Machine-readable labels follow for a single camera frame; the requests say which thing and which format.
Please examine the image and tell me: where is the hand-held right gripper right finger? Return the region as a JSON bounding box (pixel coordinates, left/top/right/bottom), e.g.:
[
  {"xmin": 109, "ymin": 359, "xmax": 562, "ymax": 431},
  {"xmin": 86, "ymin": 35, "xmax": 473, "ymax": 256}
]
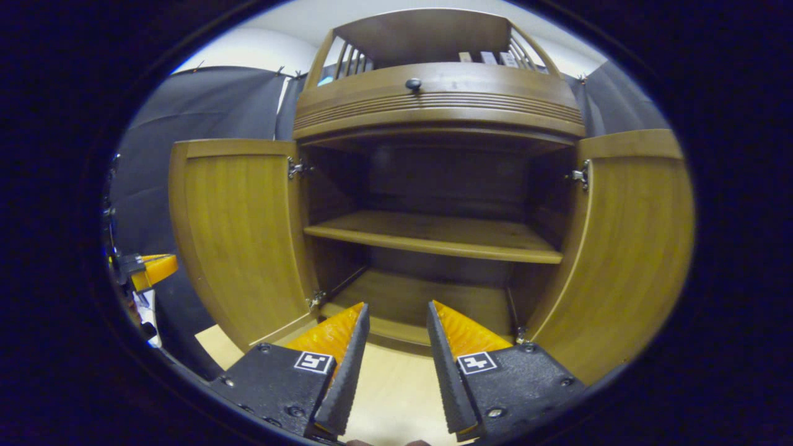
[{"xmin": 426, "ymin": 300, "xmax": 586, "ymax": 443}]

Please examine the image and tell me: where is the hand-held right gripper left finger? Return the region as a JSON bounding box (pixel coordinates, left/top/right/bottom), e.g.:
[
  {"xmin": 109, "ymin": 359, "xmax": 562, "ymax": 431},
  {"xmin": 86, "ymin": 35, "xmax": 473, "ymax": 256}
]
[{"xmin": 209, "ymin": 302, "xmax": 371, "ymax": 442}]

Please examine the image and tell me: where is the wooden shoe cabinet door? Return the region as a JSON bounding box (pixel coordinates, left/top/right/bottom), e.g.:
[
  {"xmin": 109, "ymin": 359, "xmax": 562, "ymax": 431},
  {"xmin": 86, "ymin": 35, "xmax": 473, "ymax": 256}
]
[
  {"xmin": 169, "ymin": 139, "xmax": 320, "ymax": 352},
  {"xmin": 524, "ymin": 129, "xmax": 696, "ymax": 386}
]

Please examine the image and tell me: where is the wooden double-door shoe cabinet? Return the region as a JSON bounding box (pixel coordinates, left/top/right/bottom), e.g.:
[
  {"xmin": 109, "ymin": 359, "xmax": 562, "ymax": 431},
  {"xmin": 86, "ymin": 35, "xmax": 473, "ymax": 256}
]
[{"xmin": 169, "ymin": 7, "xmax": 696, "ymax": 386}]

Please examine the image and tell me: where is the blue and white book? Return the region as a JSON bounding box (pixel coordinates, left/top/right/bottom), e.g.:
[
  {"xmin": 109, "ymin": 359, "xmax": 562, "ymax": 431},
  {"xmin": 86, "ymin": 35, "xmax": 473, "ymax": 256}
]
[{"xmin": 133, "ymin": 290, "xmax": 163, "ymax": 349}]

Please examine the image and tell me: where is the wooden inner shelf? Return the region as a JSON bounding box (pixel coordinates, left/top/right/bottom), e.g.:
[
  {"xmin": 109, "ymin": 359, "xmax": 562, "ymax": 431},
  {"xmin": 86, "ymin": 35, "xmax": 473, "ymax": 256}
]
[{"xmin": 304, "ymin": 211, "xmax": 563, "ymax": 265}]

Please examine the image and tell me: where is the black backdrop cloth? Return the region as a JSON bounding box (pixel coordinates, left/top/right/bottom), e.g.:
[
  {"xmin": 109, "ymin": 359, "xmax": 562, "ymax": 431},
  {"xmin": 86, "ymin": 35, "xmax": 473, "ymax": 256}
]
[{"xmin": 108, "ymin": 59, "xmax": 673, "ymax": 380}]

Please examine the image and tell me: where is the wooden ribbed drawer front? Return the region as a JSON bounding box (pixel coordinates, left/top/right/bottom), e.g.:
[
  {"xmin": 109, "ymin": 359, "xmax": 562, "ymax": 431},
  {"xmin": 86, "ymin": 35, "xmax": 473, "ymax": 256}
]
[{"xmin": 293, "ymin": 62, "xmax": 586, "ymax": 140}]

